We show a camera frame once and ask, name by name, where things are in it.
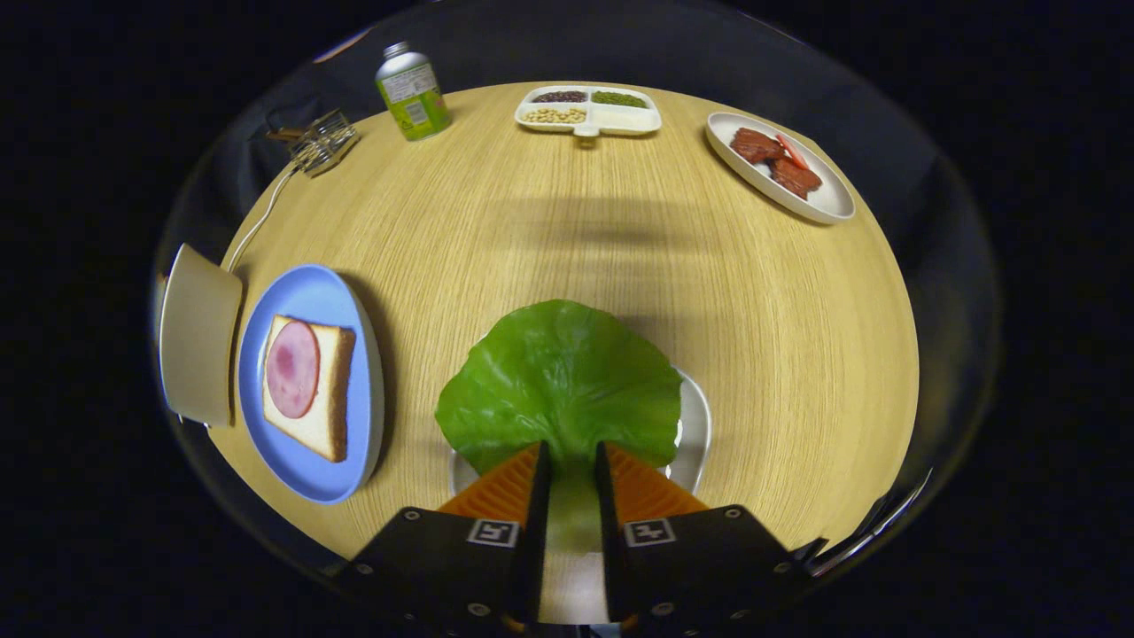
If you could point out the blue plate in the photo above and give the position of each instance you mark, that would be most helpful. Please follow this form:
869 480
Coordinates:
306 288

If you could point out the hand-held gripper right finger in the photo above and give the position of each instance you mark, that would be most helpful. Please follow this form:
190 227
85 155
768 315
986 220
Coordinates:
607 532

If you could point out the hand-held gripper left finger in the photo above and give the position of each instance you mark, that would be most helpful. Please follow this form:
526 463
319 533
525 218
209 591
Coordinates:
539 532

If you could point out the green label metal bottle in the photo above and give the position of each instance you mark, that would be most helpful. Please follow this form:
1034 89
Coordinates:
412 97

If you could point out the white bread slice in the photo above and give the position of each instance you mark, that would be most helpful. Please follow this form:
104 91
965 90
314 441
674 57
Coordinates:
330 399

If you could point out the small white plate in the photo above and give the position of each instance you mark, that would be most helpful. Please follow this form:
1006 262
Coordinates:
695 434

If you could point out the white toaster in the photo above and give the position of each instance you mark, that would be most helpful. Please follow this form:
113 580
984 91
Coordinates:
199 337

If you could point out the thin red food strip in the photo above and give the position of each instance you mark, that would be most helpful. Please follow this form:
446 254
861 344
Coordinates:
791 151

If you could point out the red meat slice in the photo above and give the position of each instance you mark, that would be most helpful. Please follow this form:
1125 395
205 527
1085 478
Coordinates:
755 144
796 179

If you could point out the white divided dish with beans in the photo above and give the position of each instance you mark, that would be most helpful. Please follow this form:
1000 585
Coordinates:
620 118

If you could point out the white oval plate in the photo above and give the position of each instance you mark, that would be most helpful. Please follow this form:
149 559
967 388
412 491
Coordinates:
828 199

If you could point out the green lettuce leaf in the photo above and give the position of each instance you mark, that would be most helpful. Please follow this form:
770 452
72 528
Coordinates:
558 381

